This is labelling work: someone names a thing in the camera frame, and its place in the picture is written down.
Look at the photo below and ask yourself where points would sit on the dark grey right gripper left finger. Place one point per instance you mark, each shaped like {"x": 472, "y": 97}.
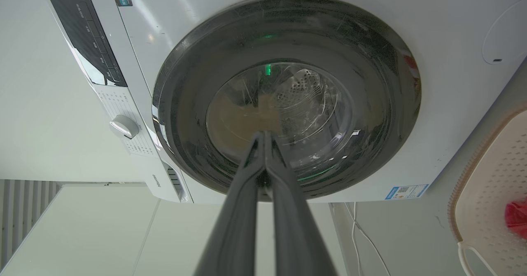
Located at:
{"x": 234, "y": 226}

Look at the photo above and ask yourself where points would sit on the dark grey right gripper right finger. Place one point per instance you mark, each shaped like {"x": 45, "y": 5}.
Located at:
{"x": 296, "y": 235}

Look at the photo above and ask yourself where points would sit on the beige perforated laundry basket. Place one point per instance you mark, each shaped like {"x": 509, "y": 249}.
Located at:
{"x": 490, "y": 193}

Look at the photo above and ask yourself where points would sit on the blue energy label sticker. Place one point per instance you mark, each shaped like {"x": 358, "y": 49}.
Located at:
{"x": 406, "y": 191}

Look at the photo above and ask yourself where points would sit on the silver washing machine dial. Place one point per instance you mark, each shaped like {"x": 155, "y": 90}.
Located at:
{"x": 124, "y": 126}

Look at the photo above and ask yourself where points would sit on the dark round washing machine door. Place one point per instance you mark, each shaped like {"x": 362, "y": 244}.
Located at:
{"x": 370, "y": 61}

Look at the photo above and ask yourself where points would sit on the white front-load washing machine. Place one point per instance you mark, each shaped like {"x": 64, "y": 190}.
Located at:
{"x": 173, "y": 29}

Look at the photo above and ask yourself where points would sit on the white ribbed radiator panel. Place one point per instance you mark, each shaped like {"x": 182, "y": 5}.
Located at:
{"x": 22, "y": 214}

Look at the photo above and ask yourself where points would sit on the red garment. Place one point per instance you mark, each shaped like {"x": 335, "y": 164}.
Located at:
{"x": 517, "y": 219}

